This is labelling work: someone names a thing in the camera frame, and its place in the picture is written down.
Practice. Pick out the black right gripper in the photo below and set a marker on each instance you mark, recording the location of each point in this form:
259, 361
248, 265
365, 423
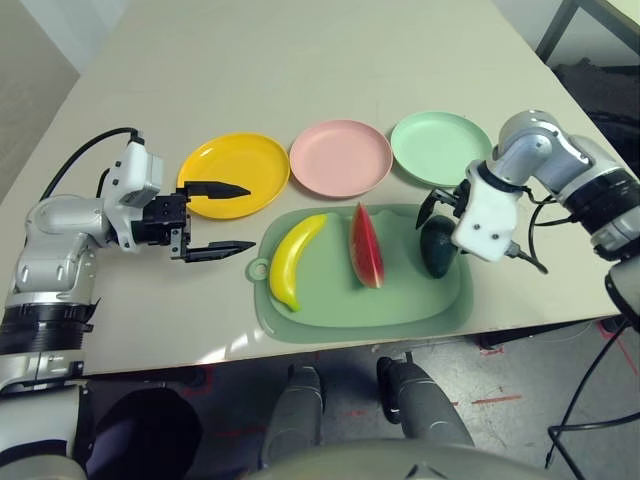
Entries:
457, 197

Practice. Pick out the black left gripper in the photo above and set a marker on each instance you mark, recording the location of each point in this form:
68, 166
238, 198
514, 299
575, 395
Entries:
165, 220

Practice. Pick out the dark green avocado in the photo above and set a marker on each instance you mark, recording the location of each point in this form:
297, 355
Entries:
435, 255

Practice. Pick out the red watermelon slice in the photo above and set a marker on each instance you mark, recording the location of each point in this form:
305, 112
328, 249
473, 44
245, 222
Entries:
365, 250

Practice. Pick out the yellow toy banana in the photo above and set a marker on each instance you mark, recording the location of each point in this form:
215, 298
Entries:
290, 260

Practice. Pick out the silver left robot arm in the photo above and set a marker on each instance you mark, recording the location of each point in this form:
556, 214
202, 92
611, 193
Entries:
55, 240

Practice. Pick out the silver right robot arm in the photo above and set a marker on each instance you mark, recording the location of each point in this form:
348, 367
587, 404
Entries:
550, 150

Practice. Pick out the yellow plastic plate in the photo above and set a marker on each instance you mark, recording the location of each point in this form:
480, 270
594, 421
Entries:
240, 160

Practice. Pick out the mint green plastic plate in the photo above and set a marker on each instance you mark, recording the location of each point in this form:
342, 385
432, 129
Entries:
435, 145

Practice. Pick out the pink plastic plate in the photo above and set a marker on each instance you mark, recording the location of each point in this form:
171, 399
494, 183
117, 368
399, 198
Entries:
340, 157

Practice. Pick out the green cutting board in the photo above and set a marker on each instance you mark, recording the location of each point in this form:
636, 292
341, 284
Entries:
350, 310

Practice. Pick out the grey right robot leg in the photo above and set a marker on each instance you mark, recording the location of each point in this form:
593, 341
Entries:
425, 410

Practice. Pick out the grey robot leg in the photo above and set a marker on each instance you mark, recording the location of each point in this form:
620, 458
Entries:
295, 410
425, 410

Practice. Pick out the grey left robot leg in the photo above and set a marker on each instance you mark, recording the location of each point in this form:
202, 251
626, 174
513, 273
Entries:
295, 410

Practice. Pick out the side table with black legs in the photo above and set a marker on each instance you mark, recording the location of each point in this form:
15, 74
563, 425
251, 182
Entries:
554, 30

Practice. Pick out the dark navy rounded object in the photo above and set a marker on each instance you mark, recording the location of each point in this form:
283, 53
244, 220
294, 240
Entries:
150, 435

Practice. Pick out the grey robot torso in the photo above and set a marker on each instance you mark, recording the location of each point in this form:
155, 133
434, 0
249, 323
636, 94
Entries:
400, 465

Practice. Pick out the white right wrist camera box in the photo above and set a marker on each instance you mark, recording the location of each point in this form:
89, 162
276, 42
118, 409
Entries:
485, 220

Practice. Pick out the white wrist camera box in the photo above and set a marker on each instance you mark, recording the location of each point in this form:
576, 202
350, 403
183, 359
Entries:
485, 220
132, 170

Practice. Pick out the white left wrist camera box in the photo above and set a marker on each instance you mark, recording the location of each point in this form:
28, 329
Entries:
132, 170

